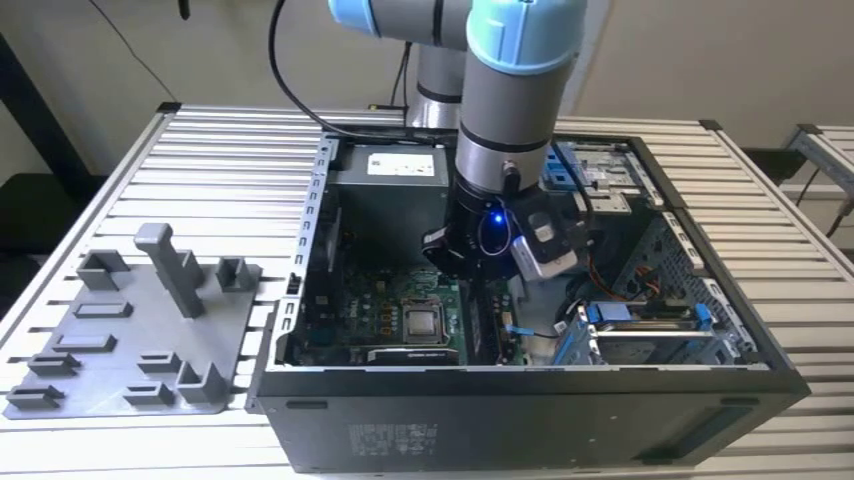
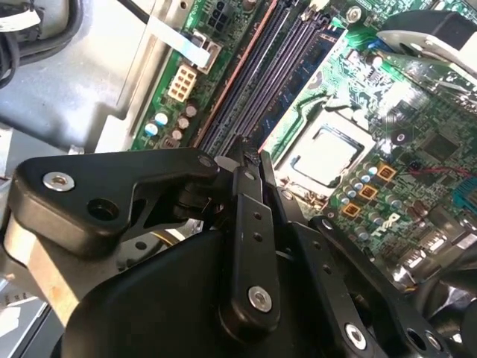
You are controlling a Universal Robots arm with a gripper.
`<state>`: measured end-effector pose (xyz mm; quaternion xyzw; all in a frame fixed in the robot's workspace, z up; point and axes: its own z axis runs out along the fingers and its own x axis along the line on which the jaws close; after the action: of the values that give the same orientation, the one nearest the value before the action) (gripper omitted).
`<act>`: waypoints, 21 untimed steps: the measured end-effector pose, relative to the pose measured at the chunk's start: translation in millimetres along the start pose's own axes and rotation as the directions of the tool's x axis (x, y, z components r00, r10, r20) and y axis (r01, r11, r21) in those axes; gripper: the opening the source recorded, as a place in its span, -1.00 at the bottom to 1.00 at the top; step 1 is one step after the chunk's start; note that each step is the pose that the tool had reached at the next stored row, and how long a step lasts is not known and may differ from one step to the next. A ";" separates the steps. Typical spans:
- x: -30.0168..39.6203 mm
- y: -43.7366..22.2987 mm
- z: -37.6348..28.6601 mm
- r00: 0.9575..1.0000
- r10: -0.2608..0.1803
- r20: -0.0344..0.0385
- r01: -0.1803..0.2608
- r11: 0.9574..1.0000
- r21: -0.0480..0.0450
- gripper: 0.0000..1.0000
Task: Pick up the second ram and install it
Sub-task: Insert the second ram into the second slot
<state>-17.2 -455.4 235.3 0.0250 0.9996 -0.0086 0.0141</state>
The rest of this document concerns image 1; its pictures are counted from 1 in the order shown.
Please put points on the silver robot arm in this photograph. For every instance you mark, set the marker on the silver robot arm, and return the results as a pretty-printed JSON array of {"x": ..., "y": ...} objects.
[{"x": 507, "y": 115}]

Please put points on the black RAM slot bank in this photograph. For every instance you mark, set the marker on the black RAM slot bank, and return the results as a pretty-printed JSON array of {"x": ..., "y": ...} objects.
[{"x": 483, "y": 350}]

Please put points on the grey power supply unit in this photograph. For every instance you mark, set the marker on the grey power supply unit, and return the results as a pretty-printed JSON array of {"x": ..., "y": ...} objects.
[{"x": 387, "y": 220}]

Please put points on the silver CPU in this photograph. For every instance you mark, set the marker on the silver CPU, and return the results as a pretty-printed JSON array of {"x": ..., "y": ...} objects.
[{"x": 423, "y": 326}]

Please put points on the green motherboard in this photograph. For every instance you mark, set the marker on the green motherboard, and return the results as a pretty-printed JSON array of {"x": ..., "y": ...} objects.
[{"x": 373, "y": 310}]

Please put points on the blue drive carrier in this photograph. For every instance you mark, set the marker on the blue drive carrier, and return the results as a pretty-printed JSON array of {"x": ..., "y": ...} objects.
[{"x": 556, "y": 170}]

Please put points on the black graphics card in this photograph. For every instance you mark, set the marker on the black graphics card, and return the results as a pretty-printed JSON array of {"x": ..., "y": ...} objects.
[{"x": 413, "y": 356}]

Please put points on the grey metal drive cage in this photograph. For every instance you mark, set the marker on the grey metal drive cage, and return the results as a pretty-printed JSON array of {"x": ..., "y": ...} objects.
[{"x": 614, "y": 200}]

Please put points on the blue disk carrier with disk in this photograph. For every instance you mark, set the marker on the blue disk carrier with disk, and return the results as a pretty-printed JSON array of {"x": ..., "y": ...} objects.
[{"x": 610, "y": 314}]

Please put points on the perforated grey metal cage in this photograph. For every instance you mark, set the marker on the perforated grey metal cage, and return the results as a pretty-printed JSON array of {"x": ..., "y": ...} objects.
[{"x": 674, "y": 250}]

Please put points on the black PC case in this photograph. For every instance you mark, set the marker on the black PC case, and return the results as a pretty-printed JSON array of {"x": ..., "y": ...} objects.
[{"x": 467, "y": 425}]

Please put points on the black box behind table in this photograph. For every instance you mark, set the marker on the black box behind table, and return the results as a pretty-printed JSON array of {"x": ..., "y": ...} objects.
[{"x": 774, "y": 162}]

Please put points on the grey parts rack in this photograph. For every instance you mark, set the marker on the grey parts rack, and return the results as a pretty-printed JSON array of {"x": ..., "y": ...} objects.
[{"x": 167, "y": 350}]

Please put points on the black hanging rod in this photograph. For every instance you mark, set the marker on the black hanging rod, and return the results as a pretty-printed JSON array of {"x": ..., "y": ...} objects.
[{"x": 183, "y": 9}]

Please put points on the black bulky object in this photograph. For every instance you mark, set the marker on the black bulky object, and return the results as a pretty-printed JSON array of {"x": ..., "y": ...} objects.
[{"x": 40, "y": 215}]

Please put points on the aluminium frame table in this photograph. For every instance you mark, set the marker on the aluminium frame table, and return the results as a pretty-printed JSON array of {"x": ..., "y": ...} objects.
[{"x": 827, "y": 145}]

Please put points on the black slanted post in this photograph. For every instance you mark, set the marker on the black slanted post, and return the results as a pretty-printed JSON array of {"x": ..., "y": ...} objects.
[{"x": 40, "y": 125}]

